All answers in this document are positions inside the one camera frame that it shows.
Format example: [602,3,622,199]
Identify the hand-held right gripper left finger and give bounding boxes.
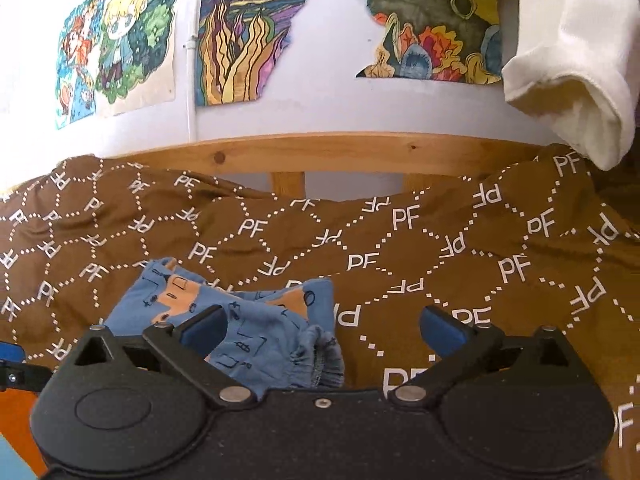
[74,305,258,408]

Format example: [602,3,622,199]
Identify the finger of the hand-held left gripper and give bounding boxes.
[0,341,53,393]

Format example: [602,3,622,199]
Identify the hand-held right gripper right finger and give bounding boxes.
[387,305,585,408]

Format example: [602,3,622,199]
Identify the blue pants with orange print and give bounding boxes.
[102,257,347,391]

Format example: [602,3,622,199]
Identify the brown printed blanket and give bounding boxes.
[0,144,640,480]

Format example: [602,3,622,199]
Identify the orange and light blue cloth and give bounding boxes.
[0,389,51,480]

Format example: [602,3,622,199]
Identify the wooden bed headboard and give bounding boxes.
[102,131,548,197]

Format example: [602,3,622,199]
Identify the dark brown cloth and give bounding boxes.
[592,157,640,233]

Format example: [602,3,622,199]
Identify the white hanging garment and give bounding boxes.
[501,0,640,172]

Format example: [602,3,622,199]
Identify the cartoon character wall poster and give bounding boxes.
[94,0,180,118]

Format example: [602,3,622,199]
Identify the swirly colourful wall poster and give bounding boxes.
[195,0,338,108]

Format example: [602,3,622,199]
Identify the mushroom drawing wall poster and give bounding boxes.
[339,0,503,86]

